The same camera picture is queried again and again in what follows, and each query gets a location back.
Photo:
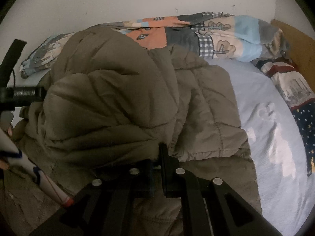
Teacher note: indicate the starry navy striped pillow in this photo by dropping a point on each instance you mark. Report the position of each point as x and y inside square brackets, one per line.
[299, 97]

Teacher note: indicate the olive green puffer jacket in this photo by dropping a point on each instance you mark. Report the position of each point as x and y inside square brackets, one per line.
[88, 125]

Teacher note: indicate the wooden headboard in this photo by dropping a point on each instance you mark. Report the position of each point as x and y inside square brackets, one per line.
[302, 51]

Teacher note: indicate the light blue bed sheet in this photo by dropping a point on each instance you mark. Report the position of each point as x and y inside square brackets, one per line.
[276, 147]

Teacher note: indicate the white sleeve with red cuff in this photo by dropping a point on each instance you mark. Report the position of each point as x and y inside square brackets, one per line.
[14, 157]

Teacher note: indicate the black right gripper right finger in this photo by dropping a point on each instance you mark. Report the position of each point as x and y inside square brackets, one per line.
[209, 207]

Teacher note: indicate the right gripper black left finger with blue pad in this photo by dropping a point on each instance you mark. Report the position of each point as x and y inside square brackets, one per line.
[128, 201]

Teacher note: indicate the patchwork patterned duvet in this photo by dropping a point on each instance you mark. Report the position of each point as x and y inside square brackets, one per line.
[156, 46]

